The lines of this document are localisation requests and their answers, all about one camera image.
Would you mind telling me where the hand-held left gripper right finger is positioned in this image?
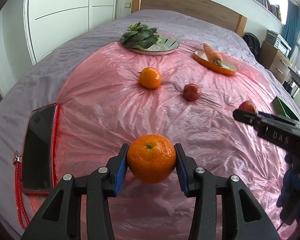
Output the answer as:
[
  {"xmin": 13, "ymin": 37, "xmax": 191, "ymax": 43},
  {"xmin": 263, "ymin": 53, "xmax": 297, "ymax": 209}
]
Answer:
[{"xmin": 174, "ymin": 143, "xmax": 282, "ymax": 240}]

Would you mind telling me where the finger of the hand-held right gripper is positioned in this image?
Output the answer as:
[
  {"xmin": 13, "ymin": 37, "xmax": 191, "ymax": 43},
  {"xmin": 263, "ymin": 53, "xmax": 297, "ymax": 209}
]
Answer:
[
  {"xmin": 232, "ymin": 109, "xmax": 260, "ymax": 130},
  {"xmin": 258, "ymin": 112, "xmax": 300, "ymax": 126}
]

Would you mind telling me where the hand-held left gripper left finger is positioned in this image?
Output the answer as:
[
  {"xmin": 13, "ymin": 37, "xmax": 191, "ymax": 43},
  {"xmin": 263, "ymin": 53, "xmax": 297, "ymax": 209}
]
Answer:
[{"xmin": 20, "ymin": 143, "xmax": 130, "ymax": 240}]

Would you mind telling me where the red plum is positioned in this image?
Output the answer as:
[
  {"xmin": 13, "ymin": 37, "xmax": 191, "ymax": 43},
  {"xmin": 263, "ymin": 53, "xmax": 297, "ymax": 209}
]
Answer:
[{"xmin": 238, "ymin": 100, "xmax": 258, "ymax": 114}]

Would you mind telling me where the green tray box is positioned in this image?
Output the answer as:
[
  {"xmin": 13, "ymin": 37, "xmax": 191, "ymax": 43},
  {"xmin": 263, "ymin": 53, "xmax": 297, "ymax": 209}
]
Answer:
[{"xmin": 272, "ymin": 96, "xmax": 300, "ymax": 121}]

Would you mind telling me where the orange mandarin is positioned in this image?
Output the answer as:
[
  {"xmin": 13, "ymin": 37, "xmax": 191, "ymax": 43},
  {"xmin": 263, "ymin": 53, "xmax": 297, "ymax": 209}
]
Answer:
[
  {"xmin": 126, "ymin": 134, "xmax": 177, "ymax": 184},
  {"xmin": 139, "ymin": 67, "xmax": 162, "ymax": 89}
]

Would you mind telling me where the person's right hand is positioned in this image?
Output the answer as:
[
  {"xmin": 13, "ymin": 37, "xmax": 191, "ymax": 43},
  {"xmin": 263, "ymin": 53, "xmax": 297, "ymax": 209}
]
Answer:
[{"xmin": 276, "ymin": 154, "xmax": 300, "ymax": 220}]

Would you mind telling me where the orange oval dish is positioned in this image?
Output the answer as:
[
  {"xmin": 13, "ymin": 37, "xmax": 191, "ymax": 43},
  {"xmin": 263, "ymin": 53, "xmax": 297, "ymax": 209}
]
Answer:
[{"xmin": 193, "ymin": 50, "xmax": 238, "ymax": 76}]

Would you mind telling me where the wooden dresser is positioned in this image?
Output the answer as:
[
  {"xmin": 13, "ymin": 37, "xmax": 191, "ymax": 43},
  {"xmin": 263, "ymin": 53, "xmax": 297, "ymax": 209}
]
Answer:
[{"xmin": 260, "ymin": 41, "xmax": 293, "ymax": 83}]

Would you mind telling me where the red apple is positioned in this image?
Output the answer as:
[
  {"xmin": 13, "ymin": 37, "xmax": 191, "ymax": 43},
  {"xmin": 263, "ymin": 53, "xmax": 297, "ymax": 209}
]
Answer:
[{"xmin": 183, "ymin": 83, "xmax": 201, "ymax": 102}]

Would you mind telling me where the pink plastic sheet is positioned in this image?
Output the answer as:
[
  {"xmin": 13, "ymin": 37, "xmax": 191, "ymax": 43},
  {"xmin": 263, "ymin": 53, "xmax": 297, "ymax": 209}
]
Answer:
[{"xmin": 30, "ymin": 41, "xmax": 300, "ymax": 240}]

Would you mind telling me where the carrot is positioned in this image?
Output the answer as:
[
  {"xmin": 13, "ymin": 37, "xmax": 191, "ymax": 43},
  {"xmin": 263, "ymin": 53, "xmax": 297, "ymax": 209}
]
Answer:
[{"xmin": 202, "ymin": 43, "xmax": 223, "ymax": 66}]

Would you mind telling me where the black backpack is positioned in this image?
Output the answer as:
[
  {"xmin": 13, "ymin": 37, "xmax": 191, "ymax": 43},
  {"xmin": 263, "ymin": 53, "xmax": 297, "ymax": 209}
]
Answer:
[{"xmin": 243, "ymin": 32, "xmax": 262, "ymax": 60}]

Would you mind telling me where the white printer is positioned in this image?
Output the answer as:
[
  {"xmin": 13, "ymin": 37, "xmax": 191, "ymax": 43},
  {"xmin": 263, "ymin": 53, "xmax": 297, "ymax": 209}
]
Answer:
[{"xmin": 266, "ymin": 29, "xmax": 292, "ymax": 55}]

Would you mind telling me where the smartphone in red case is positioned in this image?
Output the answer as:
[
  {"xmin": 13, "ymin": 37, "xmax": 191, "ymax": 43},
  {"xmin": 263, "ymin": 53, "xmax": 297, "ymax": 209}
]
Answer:
[{"xmin": 22, "ymin": 103, "xmax": 58, "ymax": 194}]

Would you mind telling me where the teal curtain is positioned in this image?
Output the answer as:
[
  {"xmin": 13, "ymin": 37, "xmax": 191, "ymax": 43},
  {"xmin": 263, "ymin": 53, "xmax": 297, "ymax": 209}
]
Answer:
[{"xmin": 281, "ymin": 2, "xmax": 300, "ymax": 47}]

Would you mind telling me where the white green-rimmed plate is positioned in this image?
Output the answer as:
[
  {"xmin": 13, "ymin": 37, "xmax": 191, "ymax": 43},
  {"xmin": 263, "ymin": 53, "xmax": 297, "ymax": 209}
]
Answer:
[{"xmin": 122, "ymin": 35, "xmax": 180, "ymax": 55}]

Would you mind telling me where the wooden headboard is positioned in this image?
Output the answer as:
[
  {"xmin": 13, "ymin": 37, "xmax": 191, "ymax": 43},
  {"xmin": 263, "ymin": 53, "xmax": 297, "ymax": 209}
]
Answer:
[{"xmin": 131, "ymin": 0, "xmax": 248, "ymax": 36}]

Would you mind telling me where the purple bedsheet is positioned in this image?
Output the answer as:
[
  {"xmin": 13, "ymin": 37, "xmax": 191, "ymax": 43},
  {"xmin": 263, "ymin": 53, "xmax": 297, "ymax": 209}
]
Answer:
[{"xmin": 0, "ymin": 9, "xmax": 300, "ymax": 240}]

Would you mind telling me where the green bok choy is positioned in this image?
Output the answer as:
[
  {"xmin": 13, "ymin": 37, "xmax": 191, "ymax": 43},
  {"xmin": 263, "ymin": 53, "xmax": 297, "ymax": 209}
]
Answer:
[{"xmin": 119, "ymin": 22, "xmax": 163, "ymax": 50}]

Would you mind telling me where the white wardrobe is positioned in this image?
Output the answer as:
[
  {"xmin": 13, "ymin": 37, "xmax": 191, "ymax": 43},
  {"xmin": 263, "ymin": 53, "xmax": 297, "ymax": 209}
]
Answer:
[{"xmin": 24, "ymin": 0, "xmax": 119, "ymax": 65}]

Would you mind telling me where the red braided lanyard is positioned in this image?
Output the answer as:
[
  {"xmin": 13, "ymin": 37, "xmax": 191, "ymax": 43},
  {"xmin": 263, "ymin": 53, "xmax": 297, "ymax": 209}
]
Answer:
[{"xmin": 13, "ymin": 151, "xmax": 30, "ymax": 230}]

